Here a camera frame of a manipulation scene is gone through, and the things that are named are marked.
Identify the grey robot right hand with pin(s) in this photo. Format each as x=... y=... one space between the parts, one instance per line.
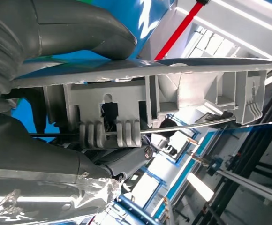
x=79 y=28

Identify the red barrier belt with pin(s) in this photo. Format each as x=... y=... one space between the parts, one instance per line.
x=179 y=31

